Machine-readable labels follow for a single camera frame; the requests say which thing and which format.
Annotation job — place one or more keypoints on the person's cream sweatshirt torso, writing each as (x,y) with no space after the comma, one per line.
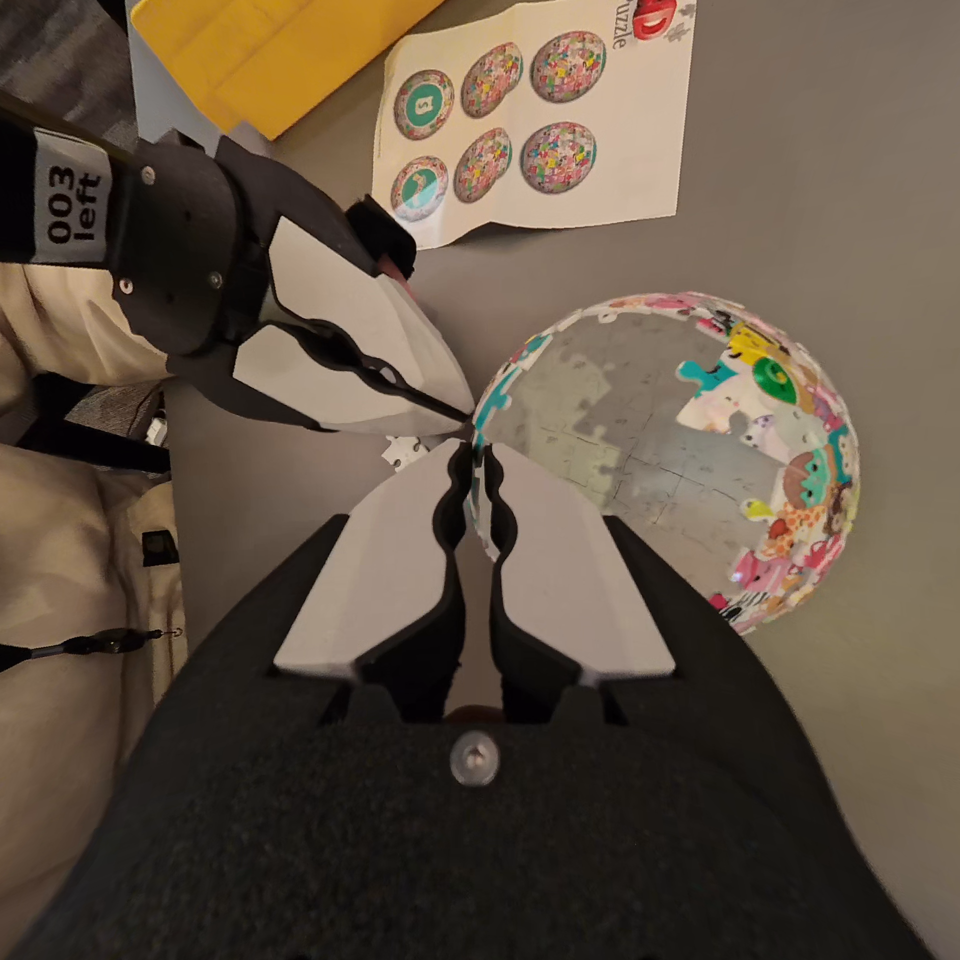
(60,540)

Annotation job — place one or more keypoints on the printed puzzle instruction leaflet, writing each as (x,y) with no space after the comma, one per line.
(637,150)

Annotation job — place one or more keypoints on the yellow plastic bin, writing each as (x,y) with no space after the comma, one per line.
(262,60)

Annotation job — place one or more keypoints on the black chair armrest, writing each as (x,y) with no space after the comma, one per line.
(97,450)

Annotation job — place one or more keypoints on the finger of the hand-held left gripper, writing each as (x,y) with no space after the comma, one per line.
(285,375)
(330,285)

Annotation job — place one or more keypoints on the person's left hand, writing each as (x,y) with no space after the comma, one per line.
(397,274)

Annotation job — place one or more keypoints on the colourful puzzle ball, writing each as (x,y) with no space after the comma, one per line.
(570,420)

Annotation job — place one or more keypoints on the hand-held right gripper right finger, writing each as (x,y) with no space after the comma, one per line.
(577,592)

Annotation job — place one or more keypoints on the person's left forearm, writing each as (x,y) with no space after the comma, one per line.
(60,337)

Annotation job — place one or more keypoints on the white puzzle pieces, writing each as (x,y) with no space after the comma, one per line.
(405,452)

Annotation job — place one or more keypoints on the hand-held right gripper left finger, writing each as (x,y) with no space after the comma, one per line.
(379,585)

